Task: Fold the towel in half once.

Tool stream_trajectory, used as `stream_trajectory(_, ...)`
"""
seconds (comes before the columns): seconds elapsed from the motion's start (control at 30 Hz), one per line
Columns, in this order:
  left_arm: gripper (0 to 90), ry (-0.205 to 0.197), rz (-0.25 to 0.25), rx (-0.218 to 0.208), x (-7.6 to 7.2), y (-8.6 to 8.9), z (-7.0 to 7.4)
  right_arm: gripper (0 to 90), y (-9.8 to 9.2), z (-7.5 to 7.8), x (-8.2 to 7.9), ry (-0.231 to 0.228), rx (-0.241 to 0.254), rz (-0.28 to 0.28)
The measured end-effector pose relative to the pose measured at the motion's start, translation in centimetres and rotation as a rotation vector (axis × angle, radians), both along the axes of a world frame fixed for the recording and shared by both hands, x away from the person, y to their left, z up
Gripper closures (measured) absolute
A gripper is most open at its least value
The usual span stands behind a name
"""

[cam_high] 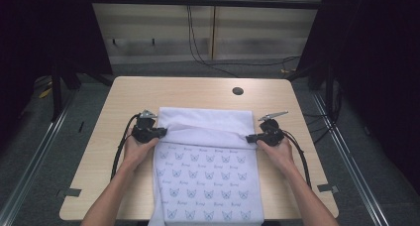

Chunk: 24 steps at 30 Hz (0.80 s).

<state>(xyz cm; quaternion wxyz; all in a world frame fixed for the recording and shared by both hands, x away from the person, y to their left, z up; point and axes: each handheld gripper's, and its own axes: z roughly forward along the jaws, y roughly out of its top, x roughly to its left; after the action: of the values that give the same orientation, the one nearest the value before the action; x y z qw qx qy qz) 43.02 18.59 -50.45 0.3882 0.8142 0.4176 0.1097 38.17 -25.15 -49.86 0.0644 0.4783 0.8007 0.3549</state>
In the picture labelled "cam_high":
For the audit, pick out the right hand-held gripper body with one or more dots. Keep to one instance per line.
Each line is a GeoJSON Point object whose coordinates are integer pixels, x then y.
{"type": "Point", "coordinates": [272, 135]}

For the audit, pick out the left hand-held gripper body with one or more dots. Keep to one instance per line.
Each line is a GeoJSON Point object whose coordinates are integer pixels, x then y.
{"type": "Point", "coordinates": [143, 132]}

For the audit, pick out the white towel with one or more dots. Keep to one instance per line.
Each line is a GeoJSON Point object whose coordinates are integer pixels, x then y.
{"type": "Point", "coordinates": [208, 173]}

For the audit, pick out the person's left hand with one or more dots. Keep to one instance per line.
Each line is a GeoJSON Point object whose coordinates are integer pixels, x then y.
{"type": "Point", "coordinates": [138, 153]}

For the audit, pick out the person's right hand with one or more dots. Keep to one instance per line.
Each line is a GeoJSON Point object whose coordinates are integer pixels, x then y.
{"type": "Point", "coordinates": [279, 156]}

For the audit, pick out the black table grommet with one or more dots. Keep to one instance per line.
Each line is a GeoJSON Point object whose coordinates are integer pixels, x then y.
{"type": "Point", "coordinates": [237, 90]}

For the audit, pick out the small black floor strip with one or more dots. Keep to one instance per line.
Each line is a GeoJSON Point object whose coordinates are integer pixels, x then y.
{"type": "Point", "coordinates": [81, 127]}

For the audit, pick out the black metal stand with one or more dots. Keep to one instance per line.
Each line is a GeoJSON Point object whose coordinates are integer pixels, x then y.
{"type": "Point", "coordinates": [56, 90]}
{"type": "Point", "coordinates": [330, 87]}

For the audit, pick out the grey tape strip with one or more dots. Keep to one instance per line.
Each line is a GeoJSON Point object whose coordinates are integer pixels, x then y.
{"type": "Point", "coordinates": [71, 192]}
{"type": "Point", "coordinates": [328, 188]}

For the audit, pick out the yellow floor object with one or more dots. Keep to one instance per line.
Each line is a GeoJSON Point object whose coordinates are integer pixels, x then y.
{"type": "Point", "coordinates": [45, 92]}

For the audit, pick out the dark curtain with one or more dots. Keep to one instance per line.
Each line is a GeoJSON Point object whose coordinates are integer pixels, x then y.
{"type": "Point", "coordinates": [39, 31]}
{"type": "Point", "coordinates": [379, 70]}

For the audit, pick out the black horizontal metal bar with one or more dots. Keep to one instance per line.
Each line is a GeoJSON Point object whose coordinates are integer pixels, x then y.
{"type": "Point", "coordinates": [204, 2]}

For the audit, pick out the metal floor rail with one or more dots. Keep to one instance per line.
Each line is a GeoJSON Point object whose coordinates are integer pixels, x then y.
{"type": "Point", "coordinates": [36, 153]}
{"type": "Point", "coordinates": [350, 160]}

